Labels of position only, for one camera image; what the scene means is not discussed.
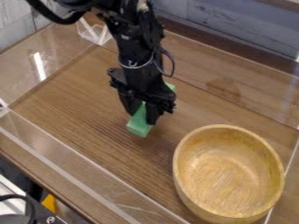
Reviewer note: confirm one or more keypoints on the green rectangular block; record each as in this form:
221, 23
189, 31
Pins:
141, 125

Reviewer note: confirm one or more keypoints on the clear acrylic enclosure wall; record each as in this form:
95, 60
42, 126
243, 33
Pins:
63, 126

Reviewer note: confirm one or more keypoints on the yellow warning sticker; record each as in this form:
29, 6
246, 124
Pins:
50, 203

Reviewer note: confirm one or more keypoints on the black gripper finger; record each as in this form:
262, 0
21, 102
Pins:
153, 113
131, 100

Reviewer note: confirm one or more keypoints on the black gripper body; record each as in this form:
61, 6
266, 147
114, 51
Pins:
142, 78

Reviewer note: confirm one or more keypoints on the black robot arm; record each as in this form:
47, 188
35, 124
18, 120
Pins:
138, 32

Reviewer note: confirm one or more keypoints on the brown wooden bowl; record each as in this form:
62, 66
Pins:
229, 174

